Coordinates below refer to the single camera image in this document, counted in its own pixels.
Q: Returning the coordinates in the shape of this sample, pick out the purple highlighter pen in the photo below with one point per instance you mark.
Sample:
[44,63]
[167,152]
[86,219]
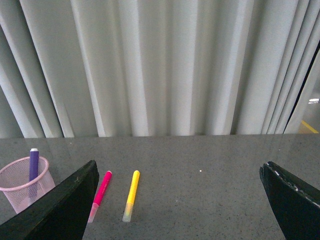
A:
[33,174]

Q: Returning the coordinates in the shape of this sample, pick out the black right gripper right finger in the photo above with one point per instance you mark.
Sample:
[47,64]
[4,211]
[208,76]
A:
[294,202]

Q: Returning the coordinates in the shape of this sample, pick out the pink mesh pen cup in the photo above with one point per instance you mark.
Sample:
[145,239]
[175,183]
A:
[15,184]

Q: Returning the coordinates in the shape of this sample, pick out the yellow highlighter pen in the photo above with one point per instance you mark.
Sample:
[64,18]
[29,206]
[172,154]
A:
[131,197]

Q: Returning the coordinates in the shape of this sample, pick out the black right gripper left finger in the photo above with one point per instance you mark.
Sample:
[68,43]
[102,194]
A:
[61,214]

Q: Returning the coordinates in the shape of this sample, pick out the pink highlighter pen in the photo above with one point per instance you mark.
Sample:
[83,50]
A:
[100,195]

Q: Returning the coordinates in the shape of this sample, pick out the white pleated curtain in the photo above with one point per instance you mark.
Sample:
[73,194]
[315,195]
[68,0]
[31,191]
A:
[105,68]

